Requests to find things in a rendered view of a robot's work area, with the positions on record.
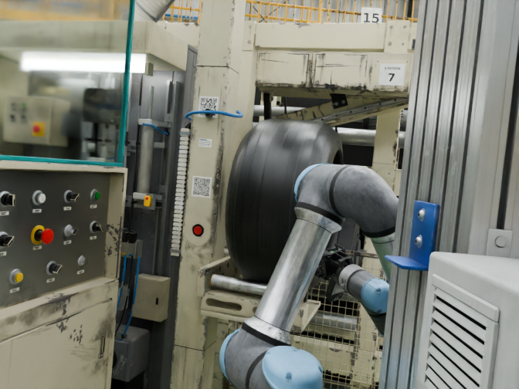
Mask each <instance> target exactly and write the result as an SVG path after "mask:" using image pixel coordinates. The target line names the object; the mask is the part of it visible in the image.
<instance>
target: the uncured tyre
mask: <svg viewBox="0 0 519 389"><path fill-rule="evenodd" d="M324 163H329V164H339V165H344V164H343V149H342V142H341V138H340V136H339V134H338V133H337V132H336V131H335V130H334V129H333V128H332V127H331V126H330V125H329V124H327V123H324V122H321V121H315V120H289V119H275V118H272V119H268V120H262V121H260V122H259V123H258V124H257V125H256V126H255V127H254V128H252V129H251V130H250V131H249V132H248V133H247V134H246V135H245V136H244V138H243V139H242V141H241V143H240V145H239V147H238V149H237V152H236V155H235V157H234V160H233V163H232V168H231V171H230V176H229V183H228V188H227V194H226V215H225V225H226V243H227V247H228V251H229V256H230V258H231V260H232V262H233V264H234V265H235V267H236V268H237V269H238V270H239V272H240V273H241V275H242V276H243V277H244V278H245V279H249V280H254V281H260V282H269V281H270V278H271V276H272V274H273V271H274V269H275V268H276V264H277V263H278V261H279V258H280V256H281V254H282V251H283V249H284V247H285V245H286V243H287V240H288V238H289V236H290V233H291V232H292V229H293V227H294V225H295V222H296V220H297V215H296V213H295V211H294V208H295V206H296V204H297V202H296V199H295V196H296V194H295V193H294V187H295V184H296V181H297V179H298V177H299V176H300V174H301V173H302V172H303V171H304V170H305V169H306V168H308V167H310V166H312V165H315V164H324ZM337 238H338V231H337V232H334V233H332V235H331V237H330V239H329V242H328V244H327V247H326V249H331V248H333V247H335V244H334V243H336V242H337Z"/></svg>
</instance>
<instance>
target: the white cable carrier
mask: <svg viewBox="0 0 519 389"><path fill-rule="evenodd" d="M181 131H186V132H191V130H189V129H187V128H182V129H181ZM181 136H183V137H181V138H180V140H183V141H180V147H179V148H180V149H183V150H180V151H179V153H180V154H179V157H182V158H179V159H178V161H179V162H182V163H178V166H181V167H178V174H179V175H178V176H177V179H181V180H177V185H176V191H177V193H176V194H175V196H179V197H176V198H175V200H176V202H175V205H176V206H175V213H177V214H174V217H175V218H174V223H173V226H174V227H173V230H176V231H173V232H172V234H174V235H173V236H172V238H176V239H172V242H173V243H172V244H171V247H174V248H171V249H176V250H181V241H182V231H183V221H184V218H183V217H184V212H185V206H184V204H185V196H186V184H187V175H188V168H187V166H188V157H189V148H190V147H189V146H190V142H189V141H190V137H191V135H183V134H181ZM184 162H185V163H184ZM171 255H175V256H179V253H175V252H171Z"/></svg>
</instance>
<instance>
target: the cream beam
mask: <svg viewBox="0 0 519 389"><path fill-rule="evenodd" d="M381 63H394V64H405V75H404V82H403V86H393V85H378V81H379V73H380V65H381ZM411 79H412V53H398V52H306V51H259V50H258V51H257V59H256V76H255V85H254V86H256V87H257V88H259V89H274V90H276V93H273V96H285V97H303V98H321V99H331V96H330V93H339V94H345V96H346V97H347V96H366V97H384V98H404V99H406V98H409V94H410V86H411Z"/></svg>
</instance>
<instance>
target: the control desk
mask: <svg viewBox="0 0 519 389"><path fill-rule="evenodd" d="M126 187H127V168H125V167H116V166H102V165H88V164H61V163H47V162H33V161H6V160H0V389H110V386H111V375H112V365H113V355H114V335H115V325H116V315H117V295H118V285H119V280H117V278H119V277H120V258H121V248H122V238H123V227H124V208H125V198H126Z"/></svg>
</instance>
